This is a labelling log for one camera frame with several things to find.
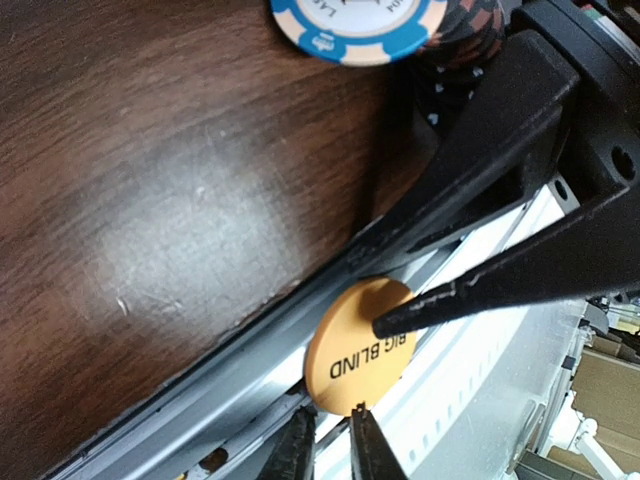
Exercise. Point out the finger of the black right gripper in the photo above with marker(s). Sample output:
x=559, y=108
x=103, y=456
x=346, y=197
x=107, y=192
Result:
x=500, y=290

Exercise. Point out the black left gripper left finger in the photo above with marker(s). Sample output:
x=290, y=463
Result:
x=293, y=456

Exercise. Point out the stack of poker chips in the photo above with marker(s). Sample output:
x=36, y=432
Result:
x=372, y=33

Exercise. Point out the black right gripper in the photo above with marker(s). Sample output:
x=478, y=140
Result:
x=505, y=145

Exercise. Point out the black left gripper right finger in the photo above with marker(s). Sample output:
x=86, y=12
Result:
x=370, y=454

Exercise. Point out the orange big blind button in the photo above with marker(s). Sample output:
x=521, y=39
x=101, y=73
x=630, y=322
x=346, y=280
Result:
x=346, y=364

